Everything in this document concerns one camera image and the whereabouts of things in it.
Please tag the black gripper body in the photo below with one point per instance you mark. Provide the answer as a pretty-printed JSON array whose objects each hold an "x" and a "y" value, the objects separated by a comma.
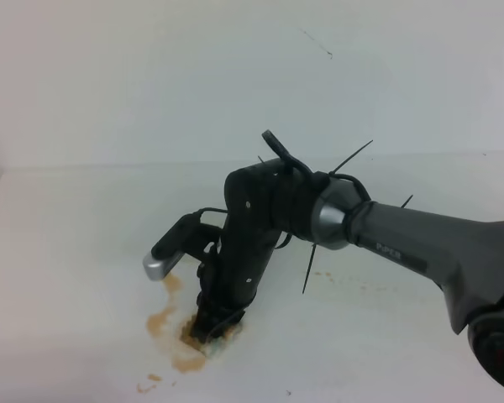
[{"x": 229, "y": 278}]

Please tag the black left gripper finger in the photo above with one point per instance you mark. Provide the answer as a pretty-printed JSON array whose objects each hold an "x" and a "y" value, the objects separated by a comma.
[{"x": 204, "y": 325}]

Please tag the green stained rag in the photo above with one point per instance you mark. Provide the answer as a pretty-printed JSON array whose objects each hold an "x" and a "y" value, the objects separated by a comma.
[{"x": 215, "y": 342}]

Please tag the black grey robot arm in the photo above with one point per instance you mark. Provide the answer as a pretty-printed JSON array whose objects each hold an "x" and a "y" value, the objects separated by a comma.
[{"x": 270, "y": 203}]

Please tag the brown coffee puddle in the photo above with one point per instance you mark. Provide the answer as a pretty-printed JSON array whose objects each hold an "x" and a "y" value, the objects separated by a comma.
[{"x": 170, "y": 327}]

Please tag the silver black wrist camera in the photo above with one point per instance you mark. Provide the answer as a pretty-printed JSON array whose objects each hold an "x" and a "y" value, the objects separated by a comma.
[{"x": 187, "y": 236}]

